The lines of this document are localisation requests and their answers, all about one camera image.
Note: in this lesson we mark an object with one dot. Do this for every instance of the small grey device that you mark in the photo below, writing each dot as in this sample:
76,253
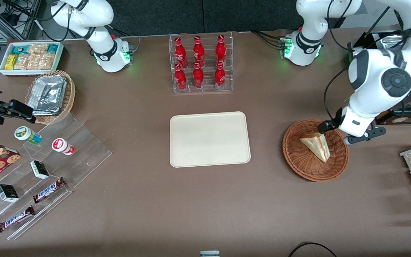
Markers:
209,254

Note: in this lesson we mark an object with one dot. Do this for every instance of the clear cracker bag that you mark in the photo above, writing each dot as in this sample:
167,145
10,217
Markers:
21,62
37,49
41,61

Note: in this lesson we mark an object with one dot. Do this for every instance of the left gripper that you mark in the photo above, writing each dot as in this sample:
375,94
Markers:
325,126

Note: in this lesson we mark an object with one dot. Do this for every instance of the white rectangular snack bin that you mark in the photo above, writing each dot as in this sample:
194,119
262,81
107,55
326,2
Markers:
30,72

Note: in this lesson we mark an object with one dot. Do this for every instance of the red cola bottle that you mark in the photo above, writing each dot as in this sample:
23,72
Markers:
219,77
198,77
180,51
180,78
221,50
198,51

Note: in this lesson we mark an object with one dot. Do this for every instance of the aluminium frame rack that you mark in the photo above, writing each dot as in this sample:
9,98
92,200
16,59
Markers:
20,21

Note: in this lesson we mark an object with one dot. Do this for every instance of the round brown wicker basket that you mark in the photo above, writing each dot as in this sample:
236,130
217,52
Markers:
305,164

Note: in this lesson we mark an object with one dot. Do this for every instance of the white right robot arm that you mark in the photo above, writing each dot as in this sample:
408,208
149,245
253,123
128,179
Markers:
107,53

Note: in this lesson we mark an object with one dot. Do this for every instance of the red lid yogurt cup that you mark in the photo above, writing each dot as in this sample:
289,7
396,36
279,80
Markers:
61,145

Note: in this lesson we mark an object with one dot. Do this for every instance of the snickers chocolate bar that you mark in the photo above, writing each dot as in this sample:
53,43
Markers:
15,219
48,191

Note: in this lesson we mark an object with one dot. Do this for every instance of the yellow snack bar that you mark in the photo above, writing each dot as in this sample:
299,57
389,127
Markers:
11,62

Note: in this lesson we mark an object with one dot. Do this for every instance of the teal snack pack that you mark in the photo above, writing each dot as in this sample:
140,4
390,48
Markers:
20,49
52,48

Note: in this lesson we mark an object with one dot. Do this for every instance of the clear acrylic bottle rack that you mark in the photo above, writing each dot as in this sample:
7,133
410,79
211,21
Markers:
207,87

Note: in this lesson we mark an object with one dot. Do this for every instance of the clear acrylic stepped shelf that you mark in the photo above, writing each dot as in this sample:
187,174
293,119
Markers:
84,157

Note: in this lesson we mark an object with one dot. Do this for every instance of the tan wicker basket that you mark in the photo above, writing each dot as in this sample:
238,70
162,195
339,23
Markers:
70,96

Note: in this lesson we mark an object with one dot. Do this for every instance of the beige plastic tray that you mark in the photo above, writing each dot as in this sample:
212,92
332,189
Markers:
209,139

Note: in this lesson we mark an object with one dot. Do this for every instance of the small black box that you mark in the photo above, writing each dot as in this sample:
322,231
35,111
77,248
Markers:
39,170
7,193

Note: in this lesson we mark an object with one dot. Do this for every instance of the green lid yogurt cup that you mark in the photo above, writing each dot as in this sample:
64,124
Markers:
25,134

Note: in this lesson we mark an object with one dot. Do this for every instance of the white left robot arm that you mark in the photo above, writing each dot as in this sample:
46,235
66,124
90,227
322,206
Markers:
369,71

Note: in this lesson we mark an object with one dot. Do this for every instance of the triangular sandwich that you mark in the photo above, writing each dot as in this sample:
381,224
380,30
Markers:
318,146

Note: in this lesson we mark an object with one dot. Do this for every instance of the silver foil tray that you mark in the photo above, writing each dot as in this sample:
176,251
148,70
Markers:
46,94

